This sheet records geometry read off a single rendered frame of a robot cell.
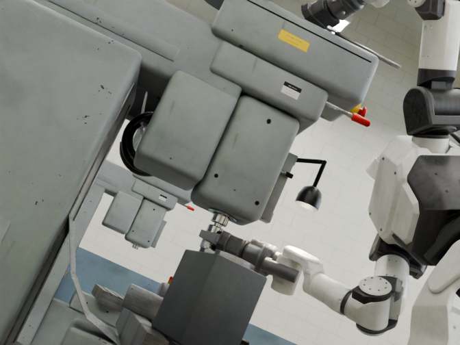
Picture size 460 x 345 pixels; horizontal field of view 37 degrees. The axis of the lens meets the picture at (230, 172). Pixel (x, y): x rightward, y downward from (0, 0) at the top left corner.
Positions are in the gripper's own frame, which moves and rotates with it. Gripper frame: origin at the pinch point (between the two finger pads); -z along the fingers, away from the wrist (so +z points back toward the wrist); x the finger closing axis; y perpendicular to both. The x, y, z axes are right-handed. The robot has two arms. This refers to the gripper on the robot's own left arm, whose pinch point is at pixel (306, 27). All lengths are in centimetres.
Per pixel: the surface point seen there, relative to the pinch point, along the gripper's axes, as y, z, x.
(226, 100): -32.1, -14.5, -17.4
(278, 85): -26.0, -4.4, -7.4
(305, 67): -21.0, 2.2, -3.9
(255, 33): -14.8, -3.4, -18.2
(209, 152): -45, -21, -16
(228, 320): -100, -4, -23
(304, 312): 206, -413, 511
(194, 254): -83, -12, -26
